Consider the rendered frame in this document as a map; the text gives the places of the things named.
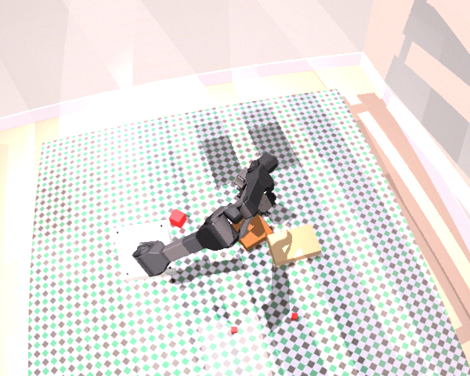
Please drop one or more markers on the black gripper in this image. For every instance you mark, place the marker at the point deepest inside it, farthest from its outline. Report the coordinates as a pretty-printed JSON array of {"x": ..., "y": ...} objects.
[{"x": 233, "y": 214}]

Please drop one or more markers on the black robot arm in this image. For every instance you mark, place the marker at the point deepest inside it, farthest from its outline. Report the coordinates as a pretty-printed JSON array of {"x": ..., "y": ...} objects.
[{"x": 216, "y": 233}]

